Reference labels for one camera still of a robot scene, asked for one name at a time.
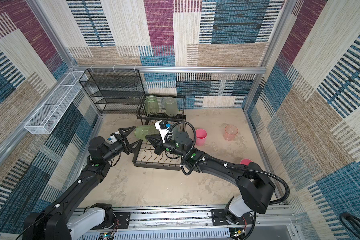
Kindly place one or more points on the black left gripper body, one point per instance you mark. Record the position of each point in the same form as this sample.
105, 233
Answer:
124, 143

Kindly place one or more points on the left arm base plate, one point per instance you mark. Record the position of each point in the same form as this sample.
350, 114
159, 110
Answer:
122, 221

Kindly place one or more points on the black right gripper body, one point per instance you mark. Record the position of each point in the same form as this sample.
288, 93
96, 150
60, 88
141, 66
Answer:
169, 146

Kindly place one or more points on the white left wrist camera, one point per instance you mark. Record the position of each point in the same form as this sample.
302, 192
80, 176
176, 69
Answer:
112, 139

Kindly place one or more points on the white wire mesh basket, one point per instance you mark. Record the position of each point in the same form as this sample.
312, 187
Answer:
46, 118

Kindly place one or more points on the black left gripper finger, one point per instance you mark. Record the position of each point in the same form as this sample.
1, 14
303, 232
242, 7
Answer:
135, 146
124, 132

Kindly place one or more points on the pale frosted green cup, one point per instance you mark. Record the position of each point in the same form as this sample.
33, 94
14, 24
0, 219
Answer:
171, 107

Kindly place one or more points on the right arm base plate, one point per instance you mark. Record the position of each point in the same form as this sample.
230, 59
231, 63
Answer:
221, 217

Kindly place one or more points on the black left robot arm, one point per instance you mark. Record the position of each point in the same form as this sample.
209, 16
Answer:
55, 222

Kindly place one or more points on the black mesh shelf rack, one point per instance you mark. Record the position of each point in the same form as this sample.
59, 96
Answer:
114, 91

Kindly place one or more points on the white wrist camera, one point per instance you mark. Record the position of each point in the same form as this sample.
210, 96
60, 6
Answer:
112, 139
164, 129

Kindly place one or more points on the opaque pink cup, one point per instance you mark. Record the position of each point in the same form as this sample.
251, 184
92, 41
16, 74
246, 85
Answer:
201, 137

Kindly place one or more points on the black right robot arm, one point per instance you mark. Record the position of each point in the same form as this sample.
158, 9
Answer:
255, 185

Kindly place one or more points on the black two-tier dish rack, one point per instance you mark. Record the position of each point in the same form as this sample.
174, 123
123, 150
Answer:
146, 157

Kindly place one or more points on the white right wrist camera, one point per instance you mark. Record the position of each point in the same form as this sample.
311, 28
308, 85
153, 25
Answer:
164, 129

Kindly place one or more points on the aluminium front rail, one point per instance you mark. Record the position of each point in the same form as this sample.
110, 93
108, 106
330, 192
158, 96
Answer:
193, 223

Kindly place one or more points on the clear pink cup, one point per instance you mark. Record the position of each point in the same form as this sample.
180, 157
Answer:
230, 132

